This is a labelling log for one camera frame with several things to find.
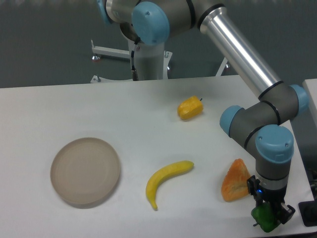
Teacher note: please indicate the white side table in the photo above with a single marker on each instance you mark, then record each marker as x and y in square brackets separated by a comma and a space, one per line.
[310, 86]

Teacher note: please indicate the green toy pepper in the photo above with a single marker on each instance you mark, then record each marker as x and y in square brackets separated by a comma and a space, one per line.
[264, 217]

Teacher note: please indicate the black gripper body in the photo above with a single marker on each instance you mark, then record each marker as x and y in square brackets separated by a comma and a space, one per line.
[274, 197]

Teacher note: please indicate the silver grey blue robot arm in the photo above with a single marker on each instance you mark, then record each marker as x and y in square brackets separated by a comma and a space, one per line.
[257, 129]

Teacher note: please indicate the yellow toy banana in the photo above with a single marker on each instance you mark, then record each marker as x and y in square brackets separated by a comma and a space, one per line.
[162, 175]

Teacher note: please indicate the yellow toy pepper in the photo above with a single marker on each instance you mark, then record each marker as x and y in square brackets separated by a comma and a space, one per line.
[190, 108]

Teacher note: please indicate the black device at table edge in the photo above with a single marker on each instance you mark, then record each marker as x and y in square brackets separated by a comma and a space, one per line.
[308, 210]

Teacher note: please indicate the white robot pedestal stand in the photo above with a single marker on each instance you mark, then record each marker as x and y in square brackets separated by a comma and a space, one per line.
[189, 54]

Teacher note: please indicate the orange toy pastry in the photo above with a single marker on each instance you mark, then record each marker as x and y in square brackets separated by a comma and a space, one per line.
[234, 185]

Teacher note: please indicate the beige round plate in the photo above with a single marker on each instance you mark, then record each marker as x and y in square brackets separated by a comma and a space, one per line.
[85, 172]

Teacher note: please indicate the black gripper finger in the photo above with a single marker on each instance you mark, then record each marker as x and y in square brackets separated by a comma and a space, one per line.
[253, 185]
[283, 213]

